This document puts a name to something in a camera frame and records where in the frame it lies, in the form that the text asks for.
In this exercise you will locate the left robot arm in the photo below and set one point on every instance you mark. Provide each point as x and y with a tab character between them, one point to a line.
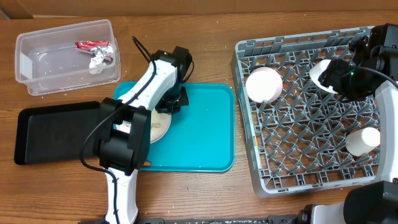
122	140

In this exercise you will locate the white bowl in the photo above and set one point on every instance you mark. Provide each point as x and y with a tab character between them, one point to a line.
315	74
264	84

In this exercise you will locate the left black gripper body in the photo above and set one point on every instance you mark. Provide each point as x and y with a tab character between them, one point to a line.
172	99

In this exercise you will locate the small white cup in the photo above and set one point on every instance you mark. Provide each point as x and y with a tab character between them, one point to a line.
363	141

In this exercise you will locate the white plate with food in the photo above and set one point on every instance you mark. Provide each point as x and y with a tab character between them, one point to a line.
146	127

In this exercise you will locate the clear plastic bin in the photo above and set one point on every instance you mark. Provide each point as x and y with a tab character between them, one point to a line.
46	61

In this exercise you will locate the teal serving tray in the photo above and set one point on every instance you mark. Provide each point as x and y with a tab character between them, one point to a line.
201	137

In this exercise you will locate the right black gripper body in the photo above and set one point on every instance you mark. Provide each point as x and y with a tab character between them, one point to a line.
351	85

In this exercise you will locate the red snack wrapper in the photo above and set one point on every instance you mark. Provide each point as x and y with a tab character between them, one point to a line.
96	46

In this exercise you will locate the peanut shells and rice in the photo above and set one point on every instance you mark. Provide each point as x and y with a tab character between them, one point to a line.
156	121

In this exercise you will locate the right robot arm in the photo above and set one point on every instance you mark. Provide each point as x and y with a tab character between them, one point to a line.
371	71

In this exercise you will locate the grey dishwasher rack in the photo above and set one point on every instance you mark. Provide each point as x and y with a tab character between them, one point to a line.
297	143

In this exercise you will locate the black plastic bin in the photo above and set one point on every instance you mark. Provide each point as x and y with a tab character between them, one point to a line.
54	133

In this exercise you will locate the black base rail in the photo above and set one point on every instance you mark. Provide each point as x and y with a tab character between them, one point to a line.
273	219

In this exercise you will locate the white tissue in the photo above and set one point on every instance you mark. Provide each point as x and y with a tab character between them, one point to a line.
97	64

